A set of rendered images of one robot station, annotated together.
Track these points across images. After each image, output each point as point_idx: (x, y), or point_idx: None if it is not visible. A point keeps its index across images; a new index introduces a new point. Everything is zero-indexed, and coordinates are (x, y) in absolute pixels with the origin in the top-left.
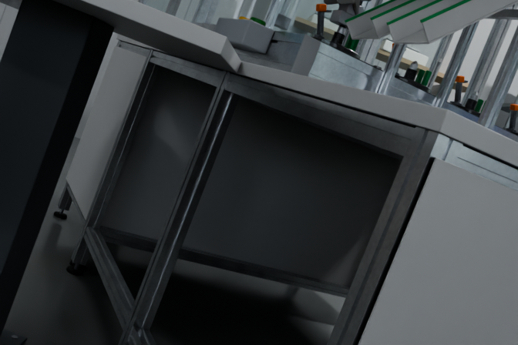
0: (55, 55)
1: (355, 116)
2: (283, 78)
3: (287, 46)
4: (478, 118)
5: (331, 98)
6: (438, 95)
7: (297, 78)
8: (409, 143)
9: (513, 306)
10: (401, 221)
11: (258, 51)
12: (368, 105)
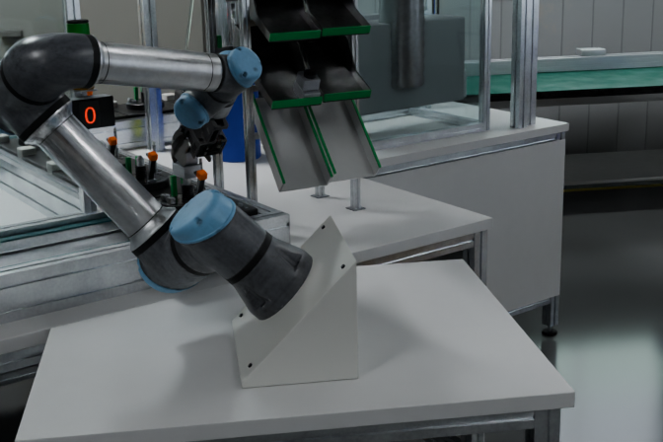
0: None
1: (433, 246)
2: (357, 257)
3: (269, 231)
4: None
5: (416, 247)
6: (219, 180)
7: (375, 250)
8: (475, 240)
9: None
10: (485, 272)
11: None
12: (448, 237)
